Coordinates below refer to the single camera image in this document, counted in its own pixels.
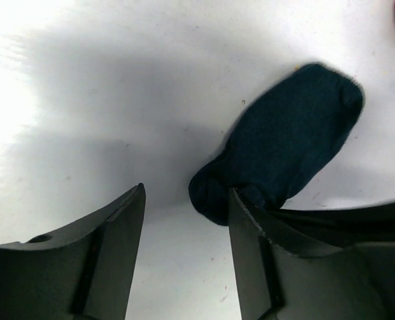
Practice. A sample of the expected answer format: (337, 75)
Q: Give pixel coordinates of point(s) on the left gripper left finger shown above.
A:
(83, 270)

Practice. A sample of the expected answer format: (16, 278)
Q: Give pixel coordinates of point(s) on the plain navy ankle sock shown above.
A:
(282, 140)

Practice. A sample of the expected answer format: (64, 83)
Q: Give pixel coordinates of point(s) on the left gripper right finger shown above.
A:
(337, 264)

